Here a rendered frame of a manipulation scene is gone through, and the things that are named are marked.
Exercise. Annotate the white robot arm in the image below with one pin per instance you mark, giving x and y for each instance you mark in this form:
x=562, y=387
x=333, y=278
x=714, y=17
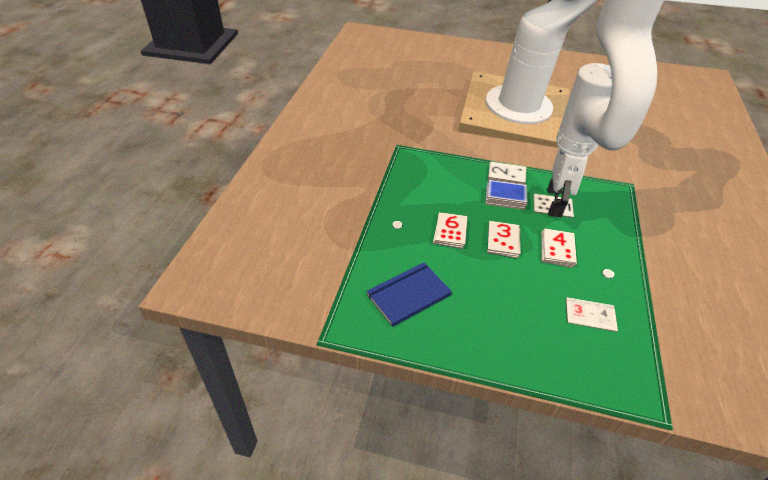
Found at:
x=624, y=31

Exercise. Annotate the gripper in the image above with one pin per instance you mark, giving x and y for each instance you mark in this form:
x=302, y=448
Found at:
x=568, y=170

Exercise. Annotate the green card cloth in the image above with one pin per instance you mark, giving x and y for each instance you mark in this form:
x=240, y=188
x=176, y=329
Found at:
x=506, y=318

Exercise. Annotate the blue notebook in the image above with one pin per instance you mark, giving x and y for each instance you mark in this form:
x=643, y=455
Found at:
x=408, y=293

